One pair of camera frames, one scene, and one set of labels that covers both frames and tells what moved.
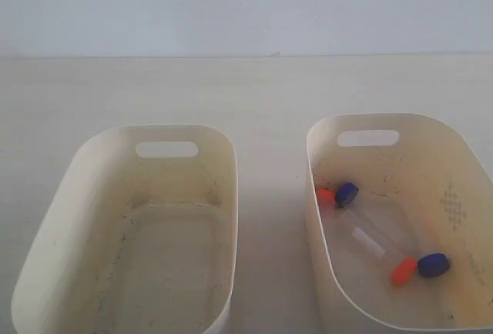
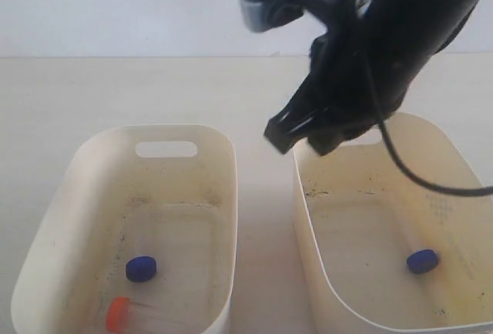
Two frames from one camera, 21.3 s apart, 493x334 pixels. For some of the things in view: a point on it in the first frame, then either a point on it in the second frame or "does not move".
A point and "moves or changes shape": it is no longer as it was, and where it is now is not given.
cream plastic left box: [139, 236] does not move
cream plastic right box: [399, 224] does not move
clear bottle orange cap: [380, 251] -> [124, 315]
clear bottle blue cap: [359, 225] -> [143, 273]
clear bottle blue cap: [430, 264] moves or changes shape
